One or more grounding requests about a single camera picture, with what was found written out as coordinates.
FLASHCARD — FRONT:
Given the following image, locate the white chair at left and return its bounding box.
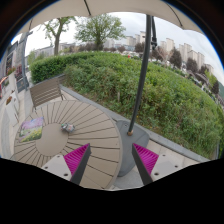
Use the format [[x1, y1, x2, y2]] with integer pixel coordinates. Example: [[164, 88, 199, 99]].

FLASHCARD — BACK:
[[5, 94, 19, 126]]

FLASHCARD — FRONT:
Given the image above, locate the grey parasol base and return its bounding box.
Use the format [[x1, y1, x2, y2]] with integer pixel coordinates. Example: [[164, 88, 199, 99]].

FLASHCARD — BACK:
[[116, 120, 149, 177]]

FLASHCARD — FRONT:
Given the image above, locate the patterned computer mouse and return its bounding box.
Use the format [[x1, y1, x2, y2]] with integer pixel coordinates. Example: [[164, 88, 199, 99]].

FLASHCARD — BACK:
[[61, 123, 75, 133]]

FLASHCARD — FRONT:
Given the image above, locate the round slatted patio table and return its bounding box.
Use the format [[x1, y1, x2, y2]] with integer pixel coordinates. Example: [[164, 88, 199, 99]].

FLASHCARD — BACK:
[[12, 100, 123, 189]]

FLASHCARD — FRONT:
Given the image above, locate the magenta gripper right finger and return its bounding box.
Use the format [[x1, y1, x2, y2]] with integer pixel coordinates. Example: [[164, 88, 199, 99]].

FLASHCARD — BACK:
[[132, 143, 182, 185]]

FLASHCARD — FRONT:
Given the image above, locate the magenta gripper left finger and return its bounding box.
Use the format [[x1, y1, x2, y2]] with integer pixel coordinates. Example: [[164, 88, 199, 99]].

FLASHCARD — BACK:
[[42, 144, 91, 185]]

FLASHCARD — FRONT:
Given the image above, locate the green hedge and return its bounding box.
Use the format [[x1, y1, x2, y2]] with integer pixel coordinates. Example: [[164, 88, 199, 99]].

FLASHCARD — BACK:
[[29, 51, 224, 159]]

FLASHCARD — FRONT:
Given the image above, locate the colourful mouse pad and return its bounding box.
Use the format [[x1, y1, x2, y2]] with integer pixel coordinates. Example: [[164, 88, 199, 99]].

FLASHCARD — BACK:
[[19, 117, 43, 143]]

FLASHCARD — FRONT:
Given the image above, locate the slatted patio chair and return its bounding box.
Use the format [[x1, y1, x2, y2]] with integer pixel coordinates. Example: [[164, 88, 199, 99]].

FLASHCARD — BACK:
[[30, 78, 65, 109]]

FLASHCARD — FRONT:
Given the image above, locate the beige parasol canopy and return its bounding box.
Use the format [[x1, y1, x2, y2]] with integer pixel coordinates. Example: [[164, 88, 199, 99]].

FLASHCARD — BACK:
[[18, 0, 203, 34]]

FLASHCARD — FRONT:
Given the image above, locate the dark parasol pole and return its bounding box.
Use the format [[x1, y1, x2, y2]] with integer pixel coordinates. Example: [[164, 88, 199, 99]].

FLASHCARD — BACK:
[[127, 15, 157, 136]]

